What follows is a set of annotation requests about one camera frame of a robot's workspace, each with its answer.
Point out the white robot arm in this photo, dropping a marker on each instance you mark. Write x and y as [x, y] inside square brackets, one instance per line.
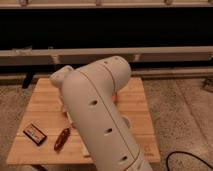
[86, 94]

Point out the brown bottle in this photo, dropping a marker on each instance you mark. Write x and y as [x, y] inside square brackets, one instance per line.
[62, 138]

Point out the grey cup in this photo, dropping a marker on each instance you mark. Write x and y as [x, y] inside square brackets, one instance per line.
[126, 121]

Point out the beige sponge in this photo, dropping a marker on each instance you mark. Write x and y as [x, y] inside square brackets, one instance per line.
[85, 151]

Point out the wooden table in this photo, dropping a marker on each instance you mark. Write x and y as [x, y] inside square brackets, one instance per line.
[45, 111]

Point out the black orange small box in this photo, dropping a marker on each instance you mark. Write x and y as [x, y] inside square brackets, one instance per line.
[35, 134]

